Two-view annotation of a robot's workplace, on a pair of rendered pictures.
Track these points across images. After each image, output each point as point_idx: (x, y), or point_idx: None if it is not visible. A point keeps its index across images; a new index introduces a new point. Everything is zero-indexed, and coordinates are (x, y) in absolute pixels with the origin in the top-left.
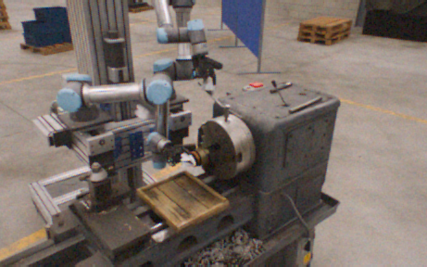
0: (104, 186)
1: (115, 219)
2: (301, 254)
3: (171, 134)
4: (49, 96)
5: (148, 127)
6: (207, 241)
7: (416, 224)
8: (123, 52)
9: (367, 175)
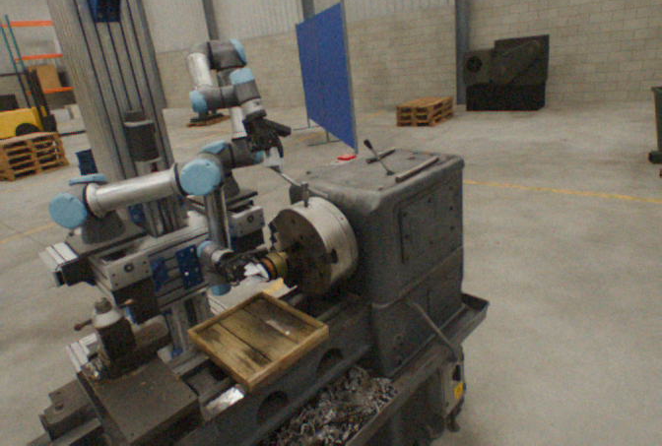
0: (118, 334)
1: (142, 385)
2: (449, 387)
3: (238, 243)
4: None
5: (204, 238)
6: (304, 395)
7: (584, 316)
8: (154, 138)
9: (511, 264)
